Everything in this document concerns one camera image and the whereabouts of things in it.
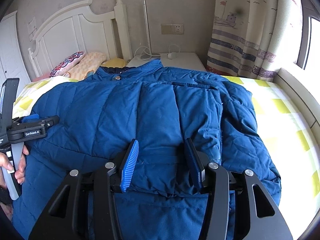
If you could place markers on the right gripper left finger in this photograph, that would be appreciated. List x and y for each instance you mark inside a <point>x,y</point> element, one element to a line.
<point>66,214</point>

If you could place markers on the peach checkered pillow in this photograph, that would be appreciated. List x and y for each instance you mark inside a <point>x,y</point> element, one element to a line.
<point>87,66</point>

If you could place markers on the patterned cartoon curtain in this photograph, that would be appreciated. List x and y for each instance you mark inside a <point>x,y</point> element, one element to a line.
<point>254,38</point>

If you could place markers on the white wardrobe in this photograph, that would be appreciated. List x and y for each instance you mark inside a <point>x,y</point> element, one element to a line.
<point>12,64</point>

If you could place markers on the white bedside table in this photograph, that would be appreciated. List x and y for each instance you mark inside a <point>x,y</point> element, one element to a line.
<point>182,60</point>

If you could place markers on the colourful patterned pillow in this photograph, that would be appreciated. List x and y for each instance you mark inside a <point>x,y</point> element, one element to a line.
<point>67,64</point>

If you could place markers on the silver standing lamp pole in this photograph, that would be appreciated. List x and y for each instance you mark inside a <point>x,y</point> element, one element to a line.
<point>148,49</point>

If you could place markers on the wall switch papers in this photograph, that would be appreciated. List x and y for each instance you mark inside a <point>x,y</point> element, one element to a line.
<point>32,28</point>

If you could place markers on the person left hand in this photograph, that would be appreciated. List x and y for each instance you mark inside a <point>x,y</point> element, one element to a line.
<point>19,173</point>

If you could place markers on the blue quilted puffer jacket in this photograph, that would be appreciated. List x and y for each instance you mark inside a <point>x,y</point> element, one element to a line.
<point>160,107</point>

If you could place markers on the window with dark frame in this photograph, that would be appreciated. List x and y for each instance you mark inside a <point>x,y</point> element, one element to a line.
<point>308,58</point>

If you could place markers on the white wooden headboard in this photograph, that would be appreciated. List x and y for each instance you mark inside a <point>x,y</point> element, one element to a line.
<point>77,28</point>

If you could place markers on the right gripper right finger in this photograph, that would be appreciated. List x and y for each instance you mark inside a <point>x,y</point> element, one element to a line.
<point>256,214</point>

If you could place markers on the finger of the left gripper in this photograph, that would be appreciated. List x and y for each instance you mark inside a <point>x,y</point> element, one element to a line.
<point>42,123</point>
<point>30,118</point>

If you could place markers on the yellow white checkered bed quilt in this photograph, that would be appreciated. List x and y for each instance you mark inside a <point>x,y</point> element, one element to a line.
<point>291,145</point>

